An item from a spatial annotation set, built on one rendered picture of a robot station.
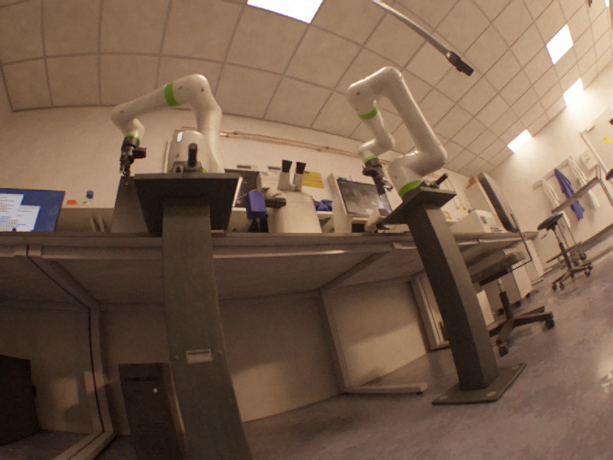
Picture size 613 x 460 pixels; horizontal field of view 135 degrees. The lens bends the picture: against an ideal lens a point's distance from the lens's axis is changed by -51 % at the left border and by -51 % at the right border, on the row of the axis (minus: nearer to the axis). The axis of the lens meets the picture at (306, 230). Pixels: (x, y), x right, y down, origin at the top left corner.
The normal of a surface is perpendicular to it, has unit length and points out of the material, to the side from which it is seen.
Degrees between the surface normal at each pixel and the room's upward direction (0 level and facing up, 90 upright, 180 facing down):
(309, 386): 90
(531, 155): 90
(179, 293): 90
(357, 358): 90
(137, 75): 180
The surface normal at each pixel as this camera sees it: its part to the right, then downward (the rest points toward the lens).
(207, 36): 0.23, 0.88
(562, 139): -0.87, 0.00
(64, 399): 0.43, -0.48
